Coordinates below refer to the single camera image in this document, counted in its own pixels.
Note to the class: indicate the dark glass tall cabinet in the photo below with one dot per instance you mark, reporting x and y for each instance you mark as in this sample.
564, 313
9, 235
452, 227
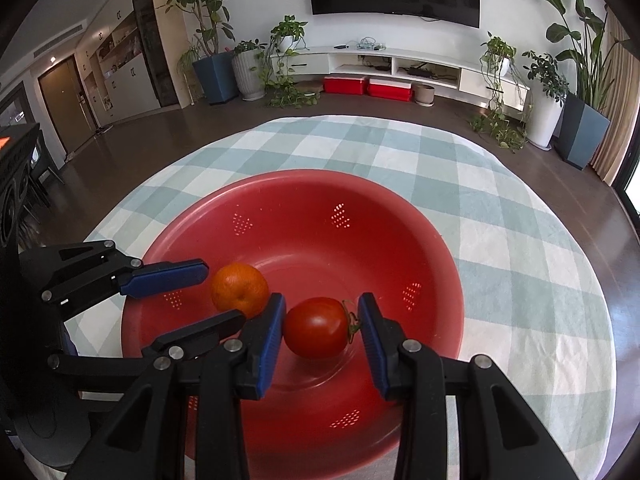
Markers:
157, 60

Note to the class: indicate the red plastic colander basin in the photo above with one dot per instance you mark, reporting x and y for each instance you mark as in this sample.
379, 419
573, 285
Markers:
310, 230

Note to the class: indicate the green white checked tablecloth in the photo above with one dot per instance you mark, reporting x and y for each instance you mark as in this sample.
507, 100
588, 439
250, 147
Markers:
500, 240

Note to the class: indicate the empty beige round pot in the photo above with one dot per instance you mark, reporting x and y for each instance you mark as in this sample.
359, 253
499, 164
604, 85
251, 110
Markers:
424, 95

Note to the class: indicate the white ribbed plant pot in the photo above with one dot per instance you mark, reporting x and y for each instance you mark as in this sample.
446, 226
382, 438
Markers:
247, 76

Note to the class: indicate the black set-top box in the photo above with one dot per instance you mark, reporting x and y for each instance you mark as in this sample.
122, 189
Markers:
421, 71

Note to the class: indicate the tall leafy tree plant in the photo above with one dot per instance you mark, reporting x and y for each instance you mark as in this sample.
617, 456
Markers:
202, 0

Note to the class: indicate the thin grassy floor plant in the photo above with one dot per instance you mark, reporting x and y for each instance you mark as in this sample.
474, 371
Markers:
187, 65

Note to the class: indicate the brown wooden door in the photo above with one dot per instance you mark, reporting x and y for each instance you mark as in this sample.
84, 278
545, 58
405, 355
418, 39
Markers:
62, 105

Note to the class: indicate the blue square planter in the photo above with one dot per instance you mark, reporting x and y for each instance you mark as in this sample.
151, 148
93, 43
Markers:
216, 80
582, 132

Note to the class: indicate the red tomato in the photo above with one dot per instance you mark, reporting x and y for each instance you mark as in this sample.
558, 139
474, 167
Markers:
315, 327

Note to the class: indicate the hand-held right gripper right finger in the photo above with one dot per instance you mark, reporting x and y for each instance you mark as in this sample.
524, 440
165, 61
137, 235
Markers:
372, 347

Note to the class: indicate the white television console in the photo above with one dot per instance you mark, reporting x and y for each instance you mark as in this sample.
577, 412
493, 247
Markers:
350, 59

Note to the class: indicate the white wall cabinet shelving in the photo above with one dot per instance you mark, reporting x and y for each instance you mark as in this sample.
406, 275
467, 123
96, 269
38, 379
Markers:
132, 80

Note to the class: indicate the round wooden slab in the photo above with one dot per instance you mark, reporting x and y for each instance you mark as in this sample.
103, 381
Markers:
310, 87

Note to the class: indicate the tall white smooth pot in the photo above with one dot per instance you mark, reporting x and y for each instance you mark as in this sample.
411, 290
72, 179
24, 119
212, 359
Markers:
544, 120

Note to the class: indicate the small mandarin orange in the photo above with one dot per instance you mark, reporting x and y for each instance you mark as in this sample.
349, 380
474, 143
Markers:
237, 287

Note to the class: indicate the schefflera plant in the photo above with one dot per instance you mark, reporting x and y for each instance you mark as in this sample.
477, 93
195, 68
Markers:
546, 77

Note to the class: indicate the trailing pothos plant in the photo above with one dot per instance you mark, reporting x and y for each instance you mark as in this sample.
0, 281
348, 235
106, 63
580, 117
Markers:
287, 30
497, 50

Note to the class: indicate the beige curtain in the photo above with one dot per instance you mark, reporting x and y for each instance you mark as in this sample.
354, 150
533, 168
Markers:
611, 130

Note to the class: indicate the small bushy green plant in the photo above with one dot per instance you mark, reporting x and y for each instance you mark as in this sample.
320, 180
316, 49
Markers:
248, 46

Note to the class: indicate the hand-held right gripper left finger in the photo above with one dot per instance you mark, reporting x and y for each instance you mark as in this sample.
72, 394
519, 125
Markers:
270, 342

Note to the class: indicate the large bird of paradise plant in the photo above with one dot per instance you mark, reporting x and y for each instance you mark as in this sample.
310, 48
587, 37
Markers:
582, 55

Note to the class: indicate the ceiling air vent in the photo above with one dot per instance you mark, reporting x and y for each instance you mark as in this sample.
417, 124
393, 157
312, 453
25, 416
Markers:
59, 39

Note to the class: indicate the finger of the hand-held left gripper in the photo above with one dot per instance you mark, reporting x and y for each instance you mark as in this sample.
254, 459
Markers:
200, 332
165, 276

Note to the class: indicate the red cooler box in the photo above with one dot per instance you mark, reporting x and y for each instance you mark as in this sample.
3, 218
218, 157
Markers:
390, 91
346, 86

